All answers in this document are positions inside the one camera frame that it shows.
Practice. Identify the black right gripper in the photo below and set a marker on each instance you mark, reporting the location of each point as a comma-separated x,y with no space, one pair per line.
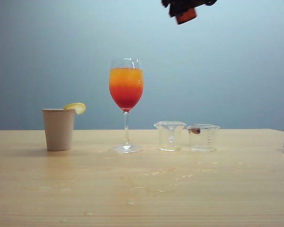
207,2

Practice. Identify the amber measuring cup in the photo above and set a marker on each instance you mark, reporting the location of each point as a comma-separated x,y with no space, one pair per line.
187,17

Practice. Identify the plain clear measuring cup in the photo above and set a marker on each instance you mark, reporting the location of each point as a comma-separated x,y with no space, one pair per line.
170,139

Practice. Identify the clear measuring cup brown tag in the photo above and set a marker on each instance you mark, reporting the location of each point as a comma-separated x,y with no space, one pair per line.
204,139

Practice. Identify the beige paper cup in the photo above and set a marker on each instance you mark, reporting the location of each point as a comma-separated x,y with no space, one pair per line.
58,130

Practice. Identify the stemmed wine glass with juice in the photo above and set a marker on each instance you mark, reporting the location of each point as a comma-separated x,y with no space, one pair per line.
126,87

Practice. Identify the yellow lemon slice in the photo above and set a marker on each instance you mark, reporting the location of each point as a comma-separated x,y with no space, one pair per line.
77,107

